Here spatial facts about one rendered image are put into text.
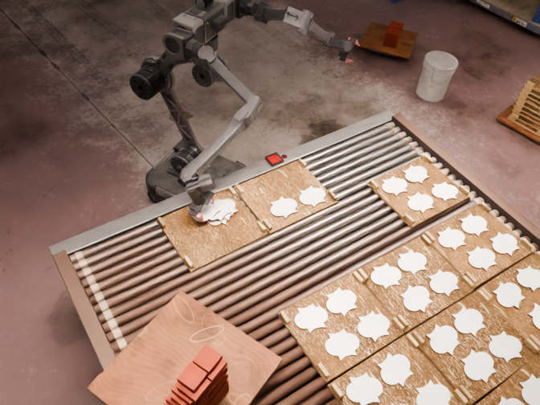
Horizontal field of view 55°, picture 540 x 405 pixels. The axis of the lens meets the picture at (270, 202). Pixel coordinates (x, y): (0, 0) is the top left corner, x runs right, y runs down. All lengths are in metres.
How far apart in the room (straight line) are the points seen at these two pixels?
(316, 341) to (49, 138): 3.05
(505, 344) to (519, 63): 4.06
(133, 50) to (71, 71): 0.65
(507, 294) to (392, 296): 0.52
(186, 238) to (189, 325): 0.52
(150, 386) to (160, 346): 0.15
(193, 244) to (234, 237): 0.19
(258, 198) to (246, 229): 0.21
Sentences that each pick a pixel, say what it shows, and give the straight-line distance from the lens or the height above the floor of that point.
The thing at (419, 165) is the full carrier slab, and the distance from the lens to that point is 2.97.
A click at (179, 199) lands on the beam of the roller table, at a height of 0.91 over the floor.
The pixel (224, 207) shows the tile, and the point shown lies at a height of 0.97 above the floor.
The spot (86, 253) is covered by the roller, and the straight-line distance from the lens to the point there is 2.52.
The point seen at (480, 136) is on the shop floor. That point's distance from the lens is 4.90.
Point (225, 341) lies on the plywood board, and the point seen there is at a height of 1.04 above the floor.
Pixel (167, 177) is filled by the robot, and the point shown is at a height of 0.24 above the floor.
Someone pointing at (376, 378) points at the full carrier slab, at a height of 0.94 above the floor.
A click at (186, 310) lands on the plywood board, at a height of 1.04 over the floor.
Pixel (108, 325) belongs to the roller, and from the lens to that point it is 2.29.
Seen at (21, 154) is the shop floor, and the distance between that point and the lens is 4.50.
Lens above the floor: 2.88
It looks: 48 degrees down
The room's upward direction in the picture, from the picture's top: 5 degrees clockwise
